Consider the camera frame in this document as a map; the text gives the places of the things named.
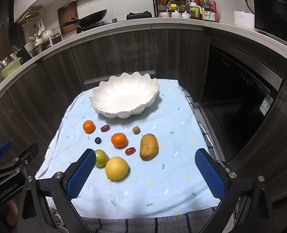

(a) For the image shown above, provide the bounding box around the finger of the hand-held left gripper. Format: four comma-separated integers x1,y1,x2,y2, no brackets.
0,141,12,168
0,143,39,176

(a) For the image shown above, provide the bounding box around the person's left hand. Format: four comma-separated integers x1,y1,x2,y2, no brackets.
1,199,20,233

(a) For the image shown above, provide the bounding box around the black gas stove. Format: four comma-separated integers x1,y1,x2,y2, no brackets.
77,11,152,33

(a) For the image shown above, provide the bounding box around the black wok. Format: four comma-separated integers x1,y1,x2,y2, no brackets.
60,9,108,28

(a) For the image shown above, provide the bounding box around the black knife block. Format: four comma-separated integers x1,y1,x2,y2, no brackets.
12,46,33,59

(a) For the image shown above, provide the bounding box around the white scalloped bowl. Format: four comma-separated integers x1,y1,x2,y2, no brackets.
90,72,160,119

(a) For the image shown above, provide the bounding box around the yellow lemon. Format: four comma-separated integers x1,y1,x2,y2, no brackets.
105,156,129,181

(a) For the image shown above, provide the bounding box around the dark wood kitchen cabinet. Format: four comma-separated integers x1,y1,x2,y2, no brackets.
0,23,287,203

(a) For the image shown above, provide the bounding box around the green bowl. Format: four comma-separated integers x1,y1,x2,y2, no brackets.
0,58,22,79

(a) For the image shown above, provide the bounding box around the black microwave oven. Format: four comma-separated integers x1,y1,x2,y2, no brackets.
253,0,287,49

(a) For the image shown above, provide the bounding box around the wooden cutting board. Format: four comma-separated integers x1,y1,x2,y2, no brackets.
58,1,78,35

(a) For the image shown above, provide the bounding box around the orange mandarin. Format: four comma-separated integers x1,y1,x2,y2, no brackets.
83,120,96,134
111,132,127,148

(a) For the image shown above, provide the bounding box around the light blue patterned cloth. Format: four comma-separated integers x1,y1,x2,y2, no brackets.
34,78,222,220

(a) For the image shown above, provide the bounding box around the white hanging ladle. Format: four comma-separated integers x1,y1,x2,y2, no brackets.
37,19,46,36

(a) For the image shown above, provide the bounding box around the white rectangular container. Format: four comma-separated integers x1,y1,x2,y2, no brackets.
234,11,255,29

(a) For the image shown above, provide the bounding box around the round green plum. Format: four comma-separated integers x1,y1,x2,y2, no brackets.
94,150,108,168

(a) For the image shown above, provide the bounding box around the steel pot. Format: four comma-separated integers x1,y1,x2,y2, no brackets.
0,55,14,78

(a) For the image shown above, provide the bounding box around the green oil jug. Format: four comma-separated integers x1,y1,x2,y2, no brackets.
190,2,203,20

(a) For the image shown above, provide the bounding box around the yellow mango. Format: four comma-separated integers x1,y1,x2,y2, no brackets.
140,133,158,161

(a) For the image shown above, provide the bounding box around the white rice cooker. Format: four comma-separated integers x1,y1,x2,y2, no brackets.
243,0,258,14

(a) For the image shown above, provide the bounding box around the black built-in dishwasher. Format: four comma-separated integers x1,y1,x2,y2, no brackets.
199,45,286,165

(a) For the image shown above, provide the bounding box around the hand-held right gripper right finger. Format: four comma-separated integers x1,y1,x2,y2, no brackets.
194,148,275,233

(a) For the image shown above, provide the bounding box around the black wire spice rack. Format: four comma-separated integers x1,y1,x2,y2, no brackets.
151,0,192,18

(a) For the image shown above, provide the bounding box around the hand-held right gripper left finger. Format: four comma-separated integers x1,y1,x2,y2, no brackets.
17,148,97,233

